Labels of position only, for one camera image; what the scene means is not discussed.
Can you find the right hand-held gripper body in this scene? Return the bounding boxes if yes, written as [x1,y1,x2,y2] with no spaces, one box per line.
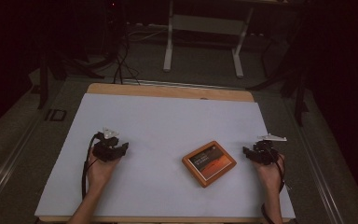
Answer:
[250,133,288,166]

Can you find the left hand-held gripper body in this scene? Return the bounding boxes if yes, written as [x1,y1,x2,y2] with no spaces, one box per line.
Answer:
[91,127,121,163]

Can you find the wooden picture frame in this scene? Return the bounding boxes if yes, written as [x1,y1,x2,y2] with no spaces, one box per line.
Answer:
[181,140,238,189]

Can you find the person's left hand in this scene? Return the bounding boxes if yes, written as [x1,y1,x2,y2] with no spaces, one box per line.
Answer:
[87,151,123,189]

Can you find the person's right hand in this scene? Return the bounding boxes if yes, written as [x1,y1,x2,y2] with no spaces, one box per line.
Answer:
[252,153,287,193]

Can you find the white table sheet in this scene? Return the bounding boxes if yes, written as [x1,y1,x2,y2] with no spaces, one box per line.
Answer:
[34,92,296,219]

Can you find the wooden table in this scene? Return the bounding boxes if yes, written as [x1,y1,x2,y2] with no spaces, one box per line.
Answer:
[38,82,294,224]

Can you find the black stand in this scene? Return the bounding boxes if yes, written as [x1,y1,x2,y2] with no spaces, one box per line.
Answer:
[36,46,106,110]
[245,27,312,128]

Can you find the white power strip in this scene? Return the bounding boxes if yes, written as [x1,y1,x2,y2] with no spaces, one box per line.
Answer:
[126,21,170,32]

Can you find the white metal stand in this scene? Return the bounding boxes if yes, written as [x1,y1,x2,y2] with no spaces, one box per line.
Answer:
[162,0,256,79]

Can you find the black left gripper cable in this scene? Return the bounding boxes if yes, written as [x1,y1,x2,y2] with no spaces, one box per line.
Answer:
[80,133,104,201]

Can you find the metal floor rail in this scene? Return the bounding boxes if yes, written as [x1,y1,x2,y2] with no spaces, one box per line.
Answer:
[121,78,247,91]
[0,115,46,216]
[287,92,347,224]

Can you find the black floor bracket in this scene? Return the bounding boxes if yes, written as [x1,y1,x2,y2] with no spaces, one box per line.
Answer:
[44,108,68,122]

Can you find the black floor cables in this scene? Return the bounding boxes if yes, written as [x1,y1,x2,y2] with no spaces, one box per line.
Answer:
[111,29,142,86]

